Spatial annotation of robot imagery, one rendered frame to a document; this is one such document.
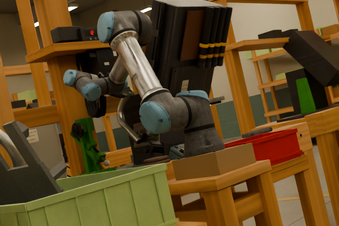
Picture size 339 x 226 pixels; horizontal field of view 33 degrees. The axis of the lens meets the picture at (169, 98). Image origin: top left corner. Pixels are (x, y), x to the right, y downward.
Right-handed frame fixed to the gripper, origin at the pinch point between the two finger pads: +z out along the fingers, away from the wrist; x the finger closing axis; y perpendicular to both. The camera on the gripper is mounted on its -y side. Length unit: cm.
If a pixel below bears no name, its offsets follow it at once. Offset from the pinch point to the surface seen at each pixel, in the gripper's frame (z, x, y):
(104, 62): -3.1, 23.1, 2.9
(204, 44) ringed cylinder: 23.9, -4.1, 36.9
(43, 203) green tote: -104, -112, 27
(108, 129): 300, 337, -232
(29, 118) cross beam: -33.0, 15.2, -31.6
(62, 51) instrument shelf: -28.6, 22.3, 3.7
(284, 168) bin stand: 23, -80, 22
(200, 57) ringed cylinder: 24.9, -5.6, 30.5
